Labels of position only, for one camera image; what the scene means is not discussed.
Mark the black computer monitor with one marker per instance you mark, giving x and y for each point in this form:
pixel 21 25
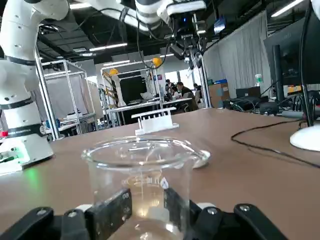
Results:
pixel 290 57

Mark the white desk lamp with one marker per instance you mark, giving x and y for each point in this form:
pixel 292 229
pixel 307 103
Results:
pixel 307 137

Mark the yellow hard hat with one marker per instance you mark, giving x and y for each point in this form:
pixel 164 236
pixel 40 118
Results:
pixel 156 62
pixel 113 72

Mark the clear glass beaker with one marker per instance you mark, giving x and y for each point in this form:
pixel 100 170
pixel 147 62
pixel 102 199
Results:
pixel 140 162

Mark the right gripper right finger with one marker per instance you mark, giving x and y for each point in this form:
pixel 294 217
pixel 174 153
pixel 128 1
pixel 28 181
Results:
pixel 212 225

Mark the white bottle green label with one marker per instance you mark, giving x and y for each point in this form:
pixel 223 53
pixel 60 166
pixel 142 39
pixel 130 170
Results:
pixel 258 81

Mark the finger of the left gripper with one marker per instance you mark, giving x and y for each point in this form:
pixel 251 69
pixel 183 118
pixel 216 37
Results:
pixel 196 56
pixel 178 47

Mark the brown cardboard box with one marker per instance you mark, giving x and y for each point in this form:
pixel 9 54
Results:
pixel 218 96

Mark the white test tube rack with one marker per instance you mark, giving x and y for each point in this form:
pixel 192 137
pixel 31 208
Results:
pixel 155 122

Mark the seated person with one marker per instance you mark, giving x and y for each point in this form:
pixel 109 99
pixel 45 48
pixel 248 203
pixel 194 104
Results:
pixel 186 96
pixel 170 88

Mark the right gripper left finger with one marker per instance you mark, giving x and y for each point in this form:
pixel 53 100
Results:
pixel 105 215

